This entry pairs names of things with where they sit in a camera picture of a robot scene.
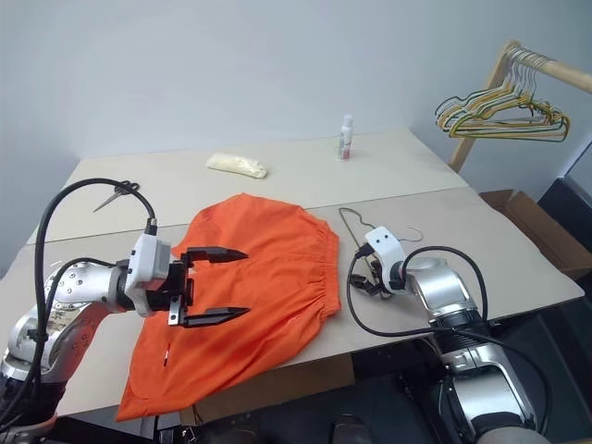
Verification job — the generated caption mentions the wooden clothes rack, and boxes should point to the wooden clothes rack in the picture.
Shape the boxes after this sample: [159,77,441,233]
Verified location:
[447,40,592,175]

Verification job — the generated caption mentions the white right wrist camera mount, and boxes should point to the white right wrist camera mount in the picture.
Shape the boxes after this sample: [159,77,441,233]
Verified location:
[364,226,407,294]

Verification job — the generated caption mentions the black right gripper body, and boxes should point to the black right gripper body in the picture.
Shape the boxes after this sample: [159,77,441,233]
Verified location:
[367,256,388,284]

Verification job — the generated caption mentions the black handled scissors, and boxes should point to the black handled scissors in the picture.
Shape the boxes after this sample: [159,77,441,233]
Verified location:
[92,181,141,214]

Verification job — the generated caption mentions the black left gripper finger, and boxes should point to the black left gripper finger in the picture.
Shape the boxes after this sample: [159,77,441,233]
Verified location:
[179,247,252,275]
[179,306,253,329]

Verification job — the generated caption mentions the brown cardboard box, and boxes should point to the brown cardboard box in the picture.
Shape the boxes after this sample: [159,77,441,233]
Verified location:
[477,189,592,281]

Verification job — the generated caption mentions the hangers on wooden rack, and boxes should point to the hangers on wooden rack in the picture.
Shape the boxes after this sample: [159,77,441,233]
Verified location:
[438,50,571,142]

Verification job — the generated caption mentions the clear bag of white filling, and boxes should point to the clear bag of white filling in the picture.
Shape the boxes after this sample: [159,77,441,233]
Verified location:
[204,152,270,181]

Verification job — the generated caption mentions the white spray bottle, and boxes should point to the white spray bottle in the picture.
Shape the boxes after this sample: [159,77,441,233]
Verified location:
[336,114,355,163]

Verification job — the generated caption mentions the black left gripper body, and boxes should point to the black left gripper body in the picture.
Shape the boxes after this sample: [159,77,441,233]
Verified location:
[146,259,196,326]

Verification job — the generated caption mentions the orange shorts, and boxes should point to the orange shorts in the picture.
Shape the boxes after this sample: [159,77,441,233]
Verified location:
[115,192,344,424]

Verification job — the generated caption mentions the grey wire hanger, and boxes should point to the grey wire hanger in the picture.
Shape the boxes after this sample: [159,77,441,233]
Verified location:
[338,207,426,278]

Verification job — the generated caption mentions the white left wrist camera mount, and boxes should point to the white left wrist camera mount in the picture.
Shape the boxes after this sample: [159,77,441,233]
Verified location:
[123,230,176,318]

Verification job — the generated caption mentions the black cabinet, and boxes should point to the black cabinet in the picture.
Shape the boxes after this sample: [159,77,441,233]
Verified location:
[535,136,592,232]

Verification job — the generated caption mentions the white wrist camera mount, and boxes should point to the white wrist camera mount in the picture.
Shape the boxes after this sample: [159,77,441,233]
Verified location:
[123,230,176,318]
[364,226,407,294]

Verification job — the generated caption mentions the green wire hanger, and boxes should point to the green wire hanger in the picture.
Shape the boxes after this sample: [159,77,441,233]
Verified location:
[447,55,573,143]

